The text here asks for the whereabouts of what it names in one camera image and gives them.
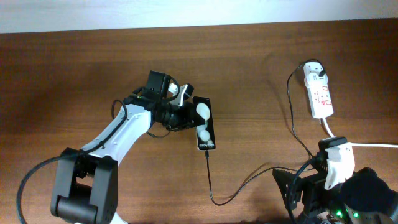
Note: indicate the white power strip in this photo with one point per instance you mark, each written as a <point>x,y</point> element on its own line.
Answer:
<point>320,101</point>

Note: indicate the white USB charger plug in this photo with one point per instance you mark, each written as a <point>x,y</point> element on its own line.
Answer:
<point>315,75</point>

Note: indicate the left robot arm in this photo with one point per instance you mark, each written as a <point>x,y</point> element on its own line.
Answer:
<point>86,183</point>

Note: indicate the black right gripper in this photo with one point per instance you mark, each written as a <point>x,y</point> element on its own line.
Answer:
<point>313,185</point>

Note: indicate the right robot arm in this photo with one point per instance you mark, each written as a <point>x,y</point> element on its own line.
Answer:
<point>363,198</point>

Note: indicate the black smartphone with lit screen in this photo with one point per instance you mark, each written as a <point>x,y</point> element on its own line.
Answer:
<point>205,132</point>

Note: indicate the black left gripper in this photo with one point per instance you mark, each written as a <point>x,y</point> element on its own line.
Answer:
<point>188,110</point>

